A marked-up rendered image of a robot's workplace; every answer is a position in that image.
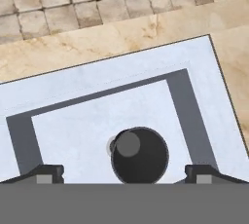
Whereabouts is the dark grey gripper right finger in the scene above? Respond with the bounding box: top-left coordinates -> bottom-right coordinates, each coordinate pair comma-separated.
184,164 -> 249,185

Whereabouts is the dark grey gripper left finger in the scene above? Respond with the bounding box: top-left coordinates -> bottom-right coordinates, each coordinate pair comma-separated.
0,164 -> 65,185

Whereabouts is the black round sink drain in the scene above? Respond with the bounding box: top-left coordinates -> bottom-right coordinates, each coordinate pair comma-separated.
106,126 -> 170,185

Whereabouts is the white sink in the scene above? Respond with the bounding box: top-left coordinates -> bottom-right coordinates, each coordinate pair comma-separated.
0,33 -> 249,185

